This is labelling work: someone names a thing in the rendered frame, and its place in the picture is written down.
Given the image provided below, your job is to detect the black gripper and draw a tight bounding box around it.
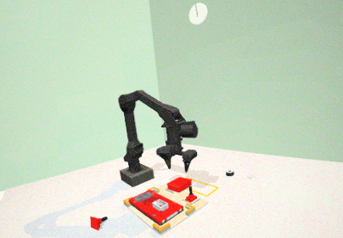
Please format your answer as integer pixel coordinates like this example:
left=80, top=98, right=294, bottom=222
left=156, top=137, right=197, bottom=173

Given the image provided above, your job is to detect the small black toy tyre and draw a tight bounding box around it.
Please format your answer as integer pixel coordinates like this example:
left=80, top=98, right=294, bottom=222
left=225, top=170, right=234, bottom=176

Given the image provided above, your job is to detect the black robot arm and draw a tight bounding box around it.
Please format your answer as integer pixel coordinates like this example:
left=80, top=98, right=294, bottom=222
left=118, top=90, right=199, bottom=174

